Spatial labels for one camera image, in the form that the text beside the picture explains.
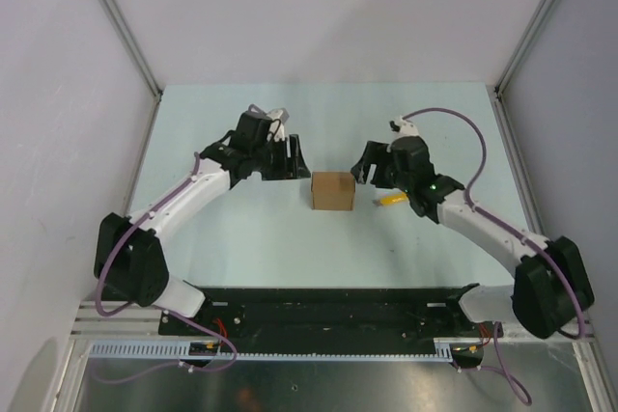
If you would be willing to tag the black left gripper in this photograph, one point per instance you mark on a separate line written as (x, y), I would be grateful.
(289, 168)

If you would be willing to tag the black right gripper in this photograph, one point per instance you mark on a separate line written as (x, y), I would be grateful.
(372, 154)

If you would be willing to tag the yellow utility knife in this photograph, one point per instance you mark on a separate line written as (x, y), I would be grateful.
(390, 200)

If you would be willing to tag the brown cardboard express box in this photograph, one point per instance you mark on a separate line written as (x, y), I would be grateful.
(332, 191)

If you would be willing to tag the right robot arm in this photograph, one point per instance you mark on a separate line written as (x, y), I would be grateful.
(550, 287)

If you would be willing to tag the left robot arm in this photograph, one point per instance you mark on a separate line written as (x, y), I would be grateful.
(130, 258)

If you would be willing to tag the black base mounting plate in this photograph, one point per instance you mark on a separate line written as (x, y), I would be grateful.
(336, 320)

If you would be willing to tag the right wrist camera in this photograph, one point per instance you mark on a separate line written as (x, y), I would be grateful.
(402, 128)

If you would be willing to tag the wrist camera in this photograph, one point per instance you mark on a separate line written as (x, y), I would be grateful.
(276, 131)
(402, 128)

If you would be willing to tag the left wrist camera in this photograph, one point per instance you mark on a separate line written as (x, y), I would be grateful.
(276, 131)

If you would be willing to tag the white slotted cable duct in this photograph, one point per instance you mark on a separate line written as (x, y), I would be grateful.
(197, 351)

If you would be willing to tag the right aluminium corner post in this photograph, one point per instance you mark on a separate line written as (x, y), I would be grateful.
(531, 33)

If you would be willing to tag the aluminium corner post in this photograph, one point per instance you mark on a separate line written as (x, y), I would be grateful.
(531, 33)
(129, 42)

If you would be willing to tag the left aluminium corner post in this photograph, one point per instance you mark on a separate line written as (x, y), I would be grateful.
(129, 42)

